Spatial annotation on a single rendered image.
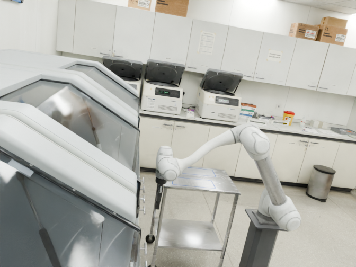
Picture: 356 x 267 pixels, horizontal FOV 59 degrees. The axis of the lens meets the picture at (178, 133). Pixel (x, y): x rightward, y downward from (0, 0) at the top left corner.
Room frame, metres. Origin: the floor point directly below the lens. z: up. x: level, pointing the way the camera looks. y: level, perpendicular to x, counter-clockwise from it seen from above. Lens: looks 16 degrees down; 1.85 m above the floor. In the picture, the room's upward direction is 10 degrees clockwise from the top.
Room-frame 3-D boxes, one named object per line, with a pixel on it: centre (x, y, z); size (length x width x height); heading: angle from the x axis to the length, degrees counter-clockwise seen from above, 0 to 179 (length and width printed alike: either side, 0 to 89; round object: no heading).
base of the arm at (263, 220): (2.14, -0.76, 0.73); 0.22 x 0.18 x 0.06; 10
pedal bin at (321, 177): (4.33, -2.20, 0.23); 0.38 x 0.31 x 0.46; 10
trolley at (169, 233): (2.41, -0.22, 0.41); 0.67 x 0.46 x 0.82; 100
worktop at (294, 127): (4.62, -0.56, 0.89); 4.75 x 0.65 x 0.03; 100
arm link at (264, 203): (2.11, -0.77, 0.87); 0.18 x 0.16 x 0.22; 14
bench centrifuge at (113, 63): (4.38, 0.91, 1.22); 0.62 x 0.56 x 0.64; 8
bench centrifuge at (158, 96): (4.48, 0.33, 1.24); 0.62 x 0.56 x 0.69; 10
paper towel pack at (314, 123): (5.11, -2.28, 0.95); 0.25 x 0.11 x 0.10; 96
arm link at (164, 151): (1.87, 0.06, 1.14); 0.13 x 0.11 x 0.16; 14
